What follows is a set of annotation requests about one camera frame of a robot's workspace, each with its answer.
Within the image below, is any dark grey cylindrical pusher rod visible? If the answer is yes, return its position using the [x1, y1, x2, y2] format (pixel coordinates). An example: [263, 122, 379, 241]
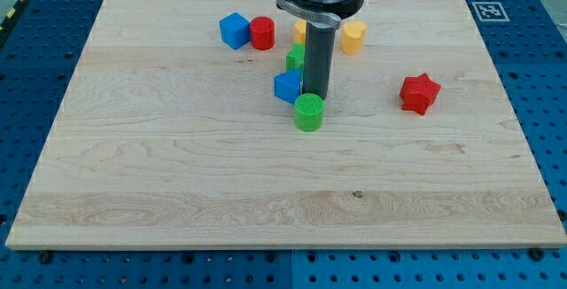
[302, 21, 336, 99]

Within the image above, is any red star block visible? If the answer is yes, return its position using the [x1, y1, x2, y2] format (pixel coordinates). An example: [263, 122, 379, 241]
[399, 73, 441, 115]

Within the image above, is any yellow block behind rod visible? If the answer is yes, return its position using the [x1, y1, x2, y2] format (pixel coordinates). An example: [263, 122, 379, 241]
[293, 19, 307, 44]

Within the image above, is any green block behind rod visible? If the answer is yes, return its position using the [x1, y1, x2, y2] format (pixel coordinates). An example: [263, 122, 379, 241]
[285, 43, 305, 71]

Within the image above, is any yellow heart block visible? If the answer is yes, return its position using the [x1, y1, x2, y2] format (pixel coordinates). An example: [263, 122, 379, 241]
[339, 20, 367, 55]

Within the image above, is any blue wedge block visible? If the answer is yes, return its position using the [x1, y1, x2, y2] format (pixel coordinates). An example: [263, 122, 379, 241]
[274, 68, 302, 105]

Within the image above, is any red cylinder block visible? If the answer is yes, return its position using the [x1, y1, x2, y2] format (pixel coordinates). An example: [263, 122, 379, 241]
[250, 16, 276, 51]

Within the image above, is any green cylinder block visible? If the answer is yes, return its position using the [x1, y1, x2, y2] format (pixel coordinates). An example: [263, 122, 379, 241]
[294, 93, 324, 132]

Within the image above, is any blue cube block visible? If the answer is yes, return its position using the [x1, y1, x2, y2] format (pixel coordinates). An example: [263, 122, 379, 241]
[219, 12, 251, 50]

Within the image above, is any white fiducial marker tag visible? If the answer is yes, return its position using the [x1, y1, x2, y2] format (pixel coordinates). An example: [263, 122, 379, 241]
[471, 1, 509, 22]

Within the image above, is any light wooden board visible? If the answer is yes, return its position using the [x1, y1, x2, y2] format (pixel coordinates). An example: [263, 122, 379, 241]
[6, 0, 566, 251]

